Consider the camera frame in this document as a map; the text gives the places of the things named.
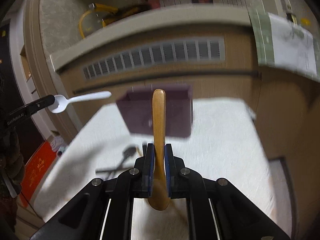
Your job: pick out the grey ventilation grille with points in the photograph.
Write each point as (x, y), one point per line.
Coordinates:
(195, 49)

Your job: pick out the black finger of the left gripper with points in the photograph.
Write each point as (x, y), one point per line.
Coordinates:
(25, 112)

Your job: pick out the black handled metal utensil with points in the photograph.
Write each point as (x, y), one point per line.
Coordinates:
(127, 153)

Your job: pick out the white paper towel mat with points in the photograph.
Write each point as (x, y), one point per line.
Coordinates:
(218, 181)

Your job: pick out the purple plastic utensil bin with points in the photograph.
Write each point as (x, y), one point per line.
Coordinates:
(136, 109)

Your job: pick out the green white dish towel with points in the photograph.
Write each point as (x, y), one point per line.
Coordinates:
(284, 45)

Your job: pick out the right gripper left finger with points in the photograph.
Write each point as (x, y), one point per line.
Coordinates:
(148, 169)

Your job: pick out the wooden spoon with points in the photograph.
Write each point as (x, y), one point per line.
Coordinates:
(159, 199)

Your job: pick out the white plastic spoon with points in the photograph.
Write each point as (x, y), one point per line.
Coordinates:
(61, 102)

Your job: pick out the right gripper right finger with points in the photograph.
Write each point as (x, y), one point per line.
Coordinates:
(170, 170)

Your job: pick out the red floor mat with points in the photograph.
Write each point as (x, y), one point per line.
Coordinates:
(35, 169)

